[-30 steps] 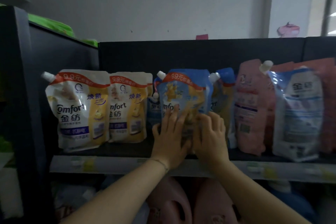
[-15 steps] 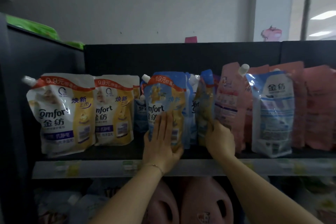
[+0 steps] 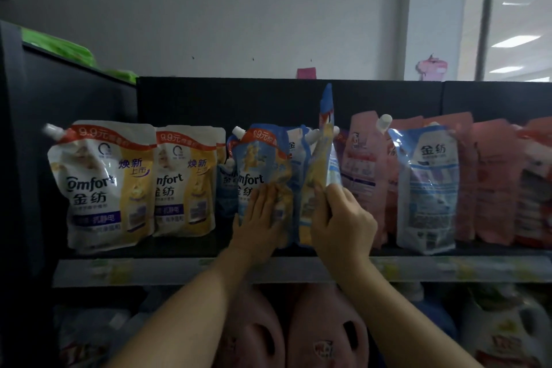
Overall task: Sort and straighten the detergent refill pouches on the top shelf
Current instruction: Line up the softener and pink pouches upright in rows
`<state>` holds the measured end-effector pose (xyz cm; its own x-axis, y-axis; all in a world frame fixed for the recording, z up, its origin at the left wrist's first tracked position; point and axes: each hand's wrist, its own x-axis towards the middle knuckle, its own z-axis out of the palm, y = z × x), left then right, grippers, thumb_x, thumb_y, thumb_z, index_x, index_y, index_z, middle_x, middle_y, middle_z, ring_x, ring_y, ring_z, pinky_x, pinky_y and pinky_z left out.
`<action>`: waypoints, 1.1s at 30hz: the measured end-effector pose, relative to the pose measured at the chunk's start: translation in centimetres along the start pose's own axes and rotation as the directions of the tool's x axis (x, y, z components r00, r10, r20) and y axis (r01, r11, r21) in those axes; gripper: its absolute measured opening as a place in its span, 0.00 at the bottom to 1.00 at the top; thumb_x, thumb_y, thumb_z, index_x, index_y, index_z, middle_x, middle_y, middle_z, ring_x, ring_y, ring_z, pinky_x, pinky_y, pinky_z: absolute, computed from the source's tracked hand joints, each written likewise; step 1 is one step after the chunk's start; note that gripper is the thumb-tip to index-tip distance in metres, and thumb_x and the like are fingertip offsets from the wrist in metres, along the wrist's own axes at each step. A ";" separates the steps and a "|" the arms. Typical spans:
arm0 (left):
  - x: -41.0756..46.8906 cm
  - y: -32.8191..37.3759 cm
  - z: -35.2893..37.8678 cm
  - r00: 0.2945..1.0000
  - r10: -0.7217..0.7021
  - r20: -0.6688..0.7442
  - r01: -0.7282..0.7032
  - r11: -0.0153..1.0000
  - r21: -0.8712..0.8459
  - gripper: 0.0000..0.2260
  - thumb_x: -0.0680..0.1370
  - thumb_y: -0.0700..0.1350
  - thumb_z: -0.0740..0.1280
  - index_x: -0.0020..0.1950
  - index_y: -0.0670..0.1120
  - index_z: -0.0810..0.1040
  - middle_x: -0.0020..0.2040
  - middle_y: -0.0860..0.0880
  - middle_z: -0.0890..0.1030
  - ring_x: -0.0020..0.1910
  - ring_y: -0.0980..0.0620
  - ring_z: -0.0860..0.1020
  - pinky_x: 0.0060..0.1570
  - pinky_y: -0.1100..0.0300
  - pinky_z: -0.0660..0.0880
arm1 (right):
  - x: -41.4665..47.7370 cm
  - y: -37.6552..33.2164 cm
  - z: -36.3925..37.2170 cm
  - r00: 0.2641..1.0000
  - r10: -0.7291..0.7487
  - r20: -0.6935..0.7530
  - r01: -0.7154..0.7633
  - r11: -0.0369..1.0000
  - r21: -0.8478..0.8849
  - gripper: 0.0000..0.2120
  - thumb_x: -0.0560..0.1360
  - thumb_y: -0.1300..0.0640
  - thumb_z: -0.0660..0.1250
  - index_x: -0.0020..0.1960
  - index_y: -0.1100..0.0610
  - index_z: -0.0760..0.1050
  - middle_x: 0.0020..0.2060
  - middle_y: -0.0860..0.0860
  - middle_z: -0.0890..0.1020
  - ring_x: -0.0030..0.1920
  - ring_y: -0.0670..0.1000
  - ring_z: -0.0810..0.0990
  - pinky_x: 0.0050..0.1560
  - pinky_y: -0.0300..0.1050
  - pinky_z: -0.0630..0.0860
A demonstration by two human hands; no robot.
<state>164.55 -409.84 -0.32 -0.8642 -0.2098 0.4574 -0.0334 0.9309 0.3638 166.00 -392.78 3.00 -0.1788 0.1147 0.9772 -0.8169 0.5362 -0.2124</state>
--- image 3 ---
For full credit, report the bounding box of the person's left hand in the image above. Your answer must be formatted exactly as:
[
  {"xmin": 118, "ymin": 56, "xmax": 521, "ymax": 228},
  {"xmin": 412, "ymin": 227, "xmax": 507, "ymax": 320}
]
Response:
[{"xmin": 228, "ymin": 184, "xmax": 290, "ymax": 267}]

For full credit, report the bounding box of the person's right hand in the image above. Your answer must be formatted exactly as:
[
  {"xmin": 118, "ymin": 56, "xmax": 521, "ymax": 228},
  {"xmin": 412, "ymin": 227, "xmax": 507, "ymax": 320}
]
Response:
[{"xmin": 311, "ymin": 184, "xmax": 380, "ymax": 282}]

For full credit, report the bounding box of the dark metal shelf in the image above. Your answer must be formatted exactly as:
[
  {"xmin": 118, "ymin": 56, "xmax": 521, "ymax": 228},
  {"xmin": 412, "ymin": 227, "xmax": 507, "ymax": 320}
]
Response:
[{"xmin": 0, "ymin": 20, "xmax": 552, "ymax": 368}]

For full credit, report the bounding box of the person's right forearm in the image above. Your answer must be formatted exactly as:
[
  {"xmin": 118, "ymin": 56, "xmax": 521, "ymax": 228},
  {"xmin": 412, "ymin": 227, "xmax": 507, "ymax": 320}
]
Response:
[{"xmin": 336, "ymin": 264, "xmax": 484, "ymax": 368}]

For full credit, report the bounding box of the person's left forearm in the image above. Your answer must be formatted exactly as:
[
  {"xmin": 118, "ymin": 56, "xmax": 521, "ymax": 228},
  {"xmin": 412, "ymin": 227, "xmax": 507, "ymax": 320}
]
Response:
[{"xmin": 108, "ymin": 247, "xmax": 255, "ymax": 368}]

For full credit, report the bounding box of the white detergent jug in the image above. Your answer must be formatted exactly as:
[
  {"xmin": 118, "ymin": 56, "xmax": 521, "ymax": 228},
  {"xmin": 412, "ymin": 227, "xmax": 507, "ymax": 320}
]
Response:
[{"xmin": 459, "ymin": 290, "xmax": 552, "ymax": 368}]

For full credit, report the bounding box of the pink bagged item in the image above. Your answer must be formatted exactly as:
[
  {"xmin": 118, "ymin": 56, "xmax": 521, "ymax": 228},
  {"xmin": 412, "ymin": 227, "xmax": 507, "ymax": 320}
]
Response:
[{"xmin": 416, "ymin": 54, "xmax": 449, "ymax": 81}]

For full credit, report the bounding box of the white refill pouch red lettering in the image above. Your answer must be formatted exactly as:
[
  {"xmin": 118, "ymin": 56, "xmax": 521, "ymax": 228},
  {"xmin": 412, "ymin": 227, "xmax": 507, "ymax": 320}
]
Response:
[{"xmin": 56, "ymin": 307, "xmax": 131, "ymax": 368}]

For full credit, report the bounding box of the flat green pack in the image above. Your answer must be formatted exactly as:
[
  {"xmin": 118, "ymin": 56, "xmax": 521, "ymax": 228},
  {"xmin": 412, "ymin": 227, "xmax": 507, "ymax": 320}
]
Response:
[
  {"xmin": 21, "ymin": 26, "xmax": 98, "ymax": 69},
  {"xmin": 105, "ymin": 70, "xmax": 139, "ymax": 84}
]

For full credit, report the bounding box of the grey vertical pole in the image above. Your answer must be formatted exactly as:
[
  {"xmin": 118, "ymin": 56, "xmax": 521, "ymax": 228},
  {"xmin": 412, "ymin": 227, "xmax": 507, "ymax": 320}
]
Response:
[{"xmin": 474, "ymin": 0, "xmax": 499, "ymax": 82}]

